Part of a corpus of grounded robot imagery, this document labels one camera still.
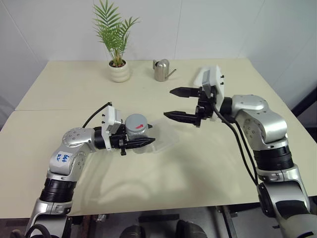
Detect grey jar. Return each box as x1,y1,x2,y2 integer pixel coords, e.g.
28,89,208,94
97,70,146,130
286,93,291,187
126,130,150,144

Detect dark rounded shape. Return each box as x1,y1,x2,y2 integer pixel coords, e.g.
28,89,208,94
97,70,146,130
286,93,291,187
175,219,208,238
119,224,147,238

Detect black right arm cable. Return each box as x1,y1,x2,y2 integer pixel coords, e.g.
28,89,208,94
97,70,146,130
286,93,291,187
212,103,259,186
234,120,260,183

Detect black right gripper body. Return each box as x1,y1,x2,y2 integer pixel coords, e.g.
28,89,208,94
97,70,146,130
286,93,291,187
195,85,215,128

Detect metal table frame leg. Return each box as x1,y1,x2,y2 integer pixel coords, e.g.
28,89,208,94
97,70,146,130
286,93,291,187
219,205,237,238

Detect silver metal watering can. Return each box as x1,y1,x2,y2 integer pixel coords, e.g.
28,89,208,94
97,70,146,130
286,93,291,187
152,59,177,82

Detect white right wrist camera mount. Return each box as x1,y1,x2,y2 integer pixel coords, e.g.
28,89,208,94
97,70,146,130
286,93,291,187
193,64,225,122

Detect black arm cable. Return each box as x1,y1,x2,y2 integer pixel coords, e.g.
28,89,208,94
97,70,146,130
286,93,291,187
82,101,114,128
234,120,260,183
212,103,259,186

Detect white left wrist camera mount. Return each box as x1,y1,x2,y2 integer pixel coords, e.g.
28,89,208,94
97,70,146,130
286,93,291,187
101,105,124,151

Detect clear plastic box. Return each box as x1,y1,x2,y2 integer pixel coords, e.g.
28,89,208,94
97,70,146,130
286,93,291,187
132,118,181,155

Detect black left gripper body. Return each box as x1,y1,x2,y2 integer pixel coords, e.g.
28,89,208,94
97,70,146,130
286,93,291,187
110,123,129,157

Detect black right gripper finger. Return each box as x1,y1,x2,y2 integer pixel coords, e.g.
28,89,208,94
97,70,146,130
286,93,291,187
163,110,198,125
169,86,200,99

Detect grey jar lid red arrow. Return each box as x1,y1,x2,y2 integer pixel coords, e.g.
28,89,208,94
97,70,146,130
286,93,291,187
124,113,150,133

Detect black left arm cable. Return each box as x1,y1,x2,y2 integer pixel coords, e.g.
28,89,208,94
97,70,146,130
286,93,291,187
82,101,114,128

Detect white ribbed plant pot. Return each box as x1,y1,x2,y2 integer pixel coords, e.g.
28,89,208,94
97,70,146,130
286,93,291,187
108,59,131,83

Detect green palm plant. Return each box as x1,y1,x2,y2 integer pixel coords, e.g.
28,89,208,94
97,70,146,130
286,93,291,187
92,0,141,67

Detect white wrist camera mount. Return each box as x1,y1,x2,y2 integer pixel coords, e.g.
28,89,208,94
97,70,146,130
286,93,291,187
101,105,124,151
193,64,225,122

